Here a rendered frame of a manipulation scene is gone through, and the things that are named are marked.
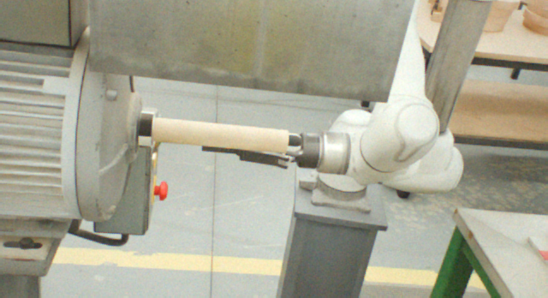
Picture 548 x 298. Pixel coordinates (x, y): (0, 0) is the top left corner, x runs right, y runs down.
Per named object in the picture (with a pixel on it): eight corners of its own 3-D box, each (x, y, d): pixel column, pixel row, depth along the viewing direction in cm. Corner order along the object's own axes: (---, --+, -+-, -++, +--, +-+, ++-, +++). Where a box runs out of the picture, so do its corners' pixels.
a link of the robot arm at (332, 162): (335, 161, 121) (309, 158, 121) (343, 124, 117) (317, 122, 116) (343, 183, 113) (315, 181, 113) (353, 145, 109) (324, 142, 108)
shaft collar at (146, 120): (136, 151, 73) (137, 120, 71) (140, 134, 77) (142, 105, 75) (151, 152, 73) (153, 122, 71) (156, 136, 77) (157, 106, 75)
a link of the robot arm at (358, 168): (337, 135, 122) (355, 117, 109) (405, 142, 124) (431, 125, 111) (336, 183, 119) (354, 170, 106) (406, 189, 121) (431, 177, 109)
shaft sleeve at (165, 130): (152, 146, 74) (153, 123, 72) (155, 134, 76) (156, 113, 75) (285, 157, 76) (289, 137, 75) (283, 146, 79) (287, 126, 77)
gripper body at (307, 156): (317, 177, 113) (272, 173, 111) (311, 157, 120) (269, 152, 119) (324, 145, 109) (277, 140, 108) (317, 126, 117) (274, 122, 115)
